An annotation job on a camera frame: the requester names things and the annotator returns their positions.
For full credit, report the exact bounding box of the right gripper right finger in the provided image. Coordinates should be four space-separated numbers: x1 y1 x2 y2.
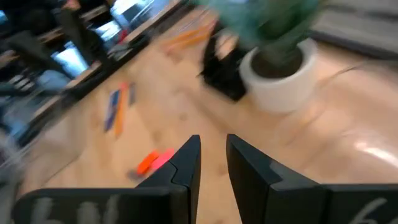
226 133 398 224

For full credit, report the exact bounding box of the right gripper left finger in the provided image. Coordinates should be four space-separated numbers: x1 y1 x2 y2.
12 134 201 224

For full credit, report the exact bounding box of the pink marker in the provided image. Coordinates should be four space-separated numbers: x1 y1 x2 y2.
136 150 161 176

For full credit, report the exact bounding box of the yellow pencil pink eraser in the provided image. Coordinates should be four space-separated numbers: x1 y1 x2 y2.
113 82 129 138
167 30 215 54
164 21 217 44

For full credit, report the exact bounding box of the pale barrel pen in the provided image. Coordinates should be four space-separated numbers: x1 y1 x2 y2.
127 82 137 106

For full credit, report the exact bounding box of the white plant pot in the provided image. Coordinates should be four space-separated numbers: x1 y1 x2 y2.
239 37 318 113

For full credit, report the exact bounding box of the black arch stand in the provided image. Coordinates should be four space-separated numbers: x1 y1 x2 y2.
197 29 249 102

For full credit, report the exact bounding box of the green snake plant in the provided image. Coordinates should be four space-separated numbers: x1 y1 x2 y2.
195 0 327 68

